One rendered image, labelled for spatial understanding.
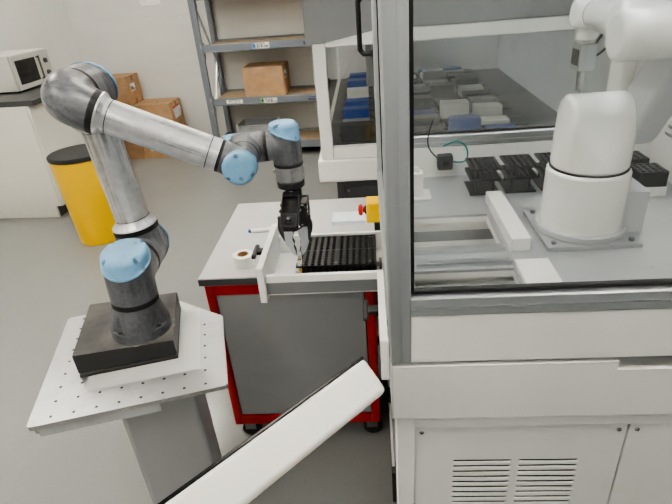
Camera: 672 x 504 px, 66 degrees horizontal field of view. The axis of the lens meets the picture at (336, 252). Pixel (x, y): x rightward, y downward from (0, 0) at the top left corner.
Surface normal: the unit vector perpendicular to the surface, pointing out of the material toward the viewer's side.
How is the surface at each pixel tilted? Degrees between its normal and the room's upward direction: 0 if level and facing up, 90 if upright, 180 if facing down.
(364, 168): 90
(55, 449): 0
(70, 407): 0
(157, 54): 90
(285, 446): 40
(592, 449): 90
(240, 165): 89
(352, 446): 0
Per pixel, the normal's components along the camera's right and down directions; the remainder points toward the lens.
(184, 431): 0.23, 0.45
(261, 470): 0.39, -0.48
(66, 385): -0.07, -0.88
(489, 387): -0.05, 0.48
